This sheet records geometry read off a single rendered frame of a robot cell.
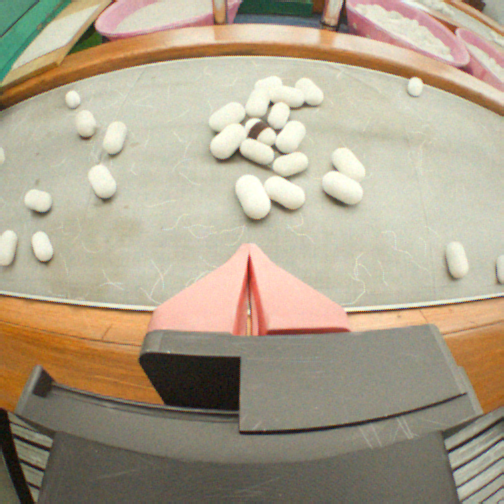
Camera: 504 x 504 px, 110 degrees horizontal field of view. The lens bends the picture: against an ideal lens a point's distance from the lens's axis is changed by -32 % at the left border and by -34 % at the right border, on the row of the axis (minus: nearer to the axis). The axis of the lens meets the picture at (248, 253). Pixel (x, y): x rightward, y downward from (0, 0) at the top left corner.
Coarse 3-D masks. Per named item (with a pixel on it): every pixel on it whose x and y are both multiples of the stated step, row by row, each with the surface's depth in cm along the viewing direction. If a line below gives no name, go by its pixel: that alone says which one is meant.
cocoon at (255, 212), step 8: (248, 176) 20; (240, 184) 20; (248, 184) 19; (256, 184) 20; (240, 192) 20; (248, 192) 19; (256, 192) 19; (264, 192) 20; (240, 200) 20; (248, 200) 19; (256, 200) 19; (264, 200) 19; (248, 208) 19; (256, 208) 19; (264, 208) 19; (256, 216) 20; (264, 216) 20
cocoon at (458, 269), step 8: (448, 248) 19; (456, 248) 19; (448, 256) 19; (456, 256) 19; (464, 256) 18; (448, 264) 20; (456, 264) 19; (464, 264) 18; (456, 272) 19; (464, 272) 18
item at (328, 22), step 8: (216, 0) 22; (224, 0) 22; (328, 0) 21; (336, 0) 21; (344, 0) 21; (216, 8) 23; (224, 8) 23; (328, 8) 22; (336, 8) 22; (344, 8) 22; (216, 16) 25; (224, 16) 25; (328, 16) 24; (336, 16) 23; (216, 24) 26; (224, 24) 26; (320, 24) 26; (328, 24) 25; (336, 24) 25; (336, 32) 27
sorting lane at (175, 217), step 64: (192, 64) 26; (256, 64) 26; (320, 64) 26; (0, 128) 25; (64, 128) 24; (128, 128) 24; (192, 128) 23; (320, 128) 23; (384, 128) 24; (448, 128) 24; (0, 192) 22; (64, 192) 22; (128, 192) 22; (192, 192) 22; (320, 192) 22; (384, 192) 22; (448, 192) 22; (64, 256) 20; (128, 256) 20; (192, 256) 20; (320, 256) 20; (384, 256) 20
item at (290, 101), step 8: (272, 88) 23; (280, 88) 22; (288, 88) 22; (296, 88) 23; (272, 96) 23; (280, 96) 23; (288, 96) 22; (296, 96) 22; (288, 104) 23; (296, 104) 23
